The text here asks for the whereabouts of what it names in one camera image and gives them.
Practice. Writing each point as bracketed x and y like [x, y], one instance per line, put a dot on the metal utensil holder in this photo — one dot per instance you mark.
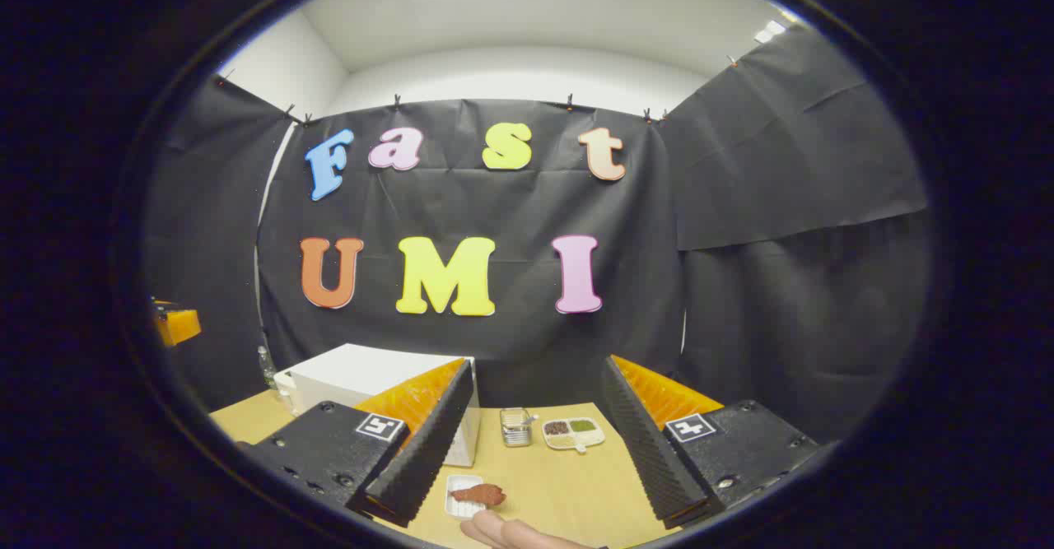
[516, 430]

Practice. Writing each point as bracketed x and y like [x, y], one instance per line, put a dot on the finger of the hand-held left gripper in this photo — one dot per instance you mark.
[177, 325]

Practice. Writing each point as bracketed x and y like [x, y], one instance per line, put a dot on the small ceiling light panel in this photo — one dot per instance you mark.
[770, 32]

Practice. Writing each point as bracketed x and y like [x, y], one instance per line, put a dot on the red-brown meat piece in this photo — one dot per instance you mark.
[482, 495]

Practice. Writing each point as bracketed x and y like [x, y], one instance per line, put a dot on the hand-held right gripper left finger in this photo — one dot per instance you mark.
[428, 450]

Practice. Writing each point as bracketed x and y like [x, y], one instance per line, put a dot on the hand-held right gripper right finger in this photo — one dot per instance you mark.
[642, 442]

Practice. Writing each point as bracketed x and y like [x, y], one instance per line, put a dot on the white rectangular tray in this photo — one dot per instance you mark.
[458, 508]

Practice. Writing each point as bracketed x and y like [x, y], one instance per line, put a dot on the white microwave oven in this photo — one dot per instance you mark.
[362, 368]

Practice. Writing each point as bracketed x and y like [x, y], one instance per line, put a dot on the black backdrop cloth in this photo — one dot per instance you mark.
[535, 203]

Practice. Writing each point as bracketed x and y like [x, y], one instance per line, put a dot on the divided plate with beans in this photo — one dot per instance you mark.
[572, 434]

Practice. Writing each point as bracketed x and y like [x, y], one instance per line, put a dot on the clear plastic water bottle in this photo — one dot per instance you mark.
[266, 370]

